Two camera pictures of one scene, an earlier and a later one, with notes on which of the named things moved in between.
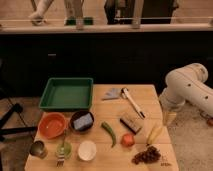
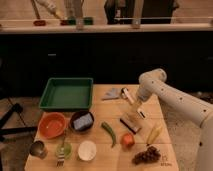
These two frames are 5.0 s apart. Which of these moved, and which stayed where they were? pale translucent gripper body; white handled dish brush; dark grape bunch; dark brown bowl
Moved: pale translucent gripper body
Stayed: dark grape bunch; dark brown bowl; white handled dish brush
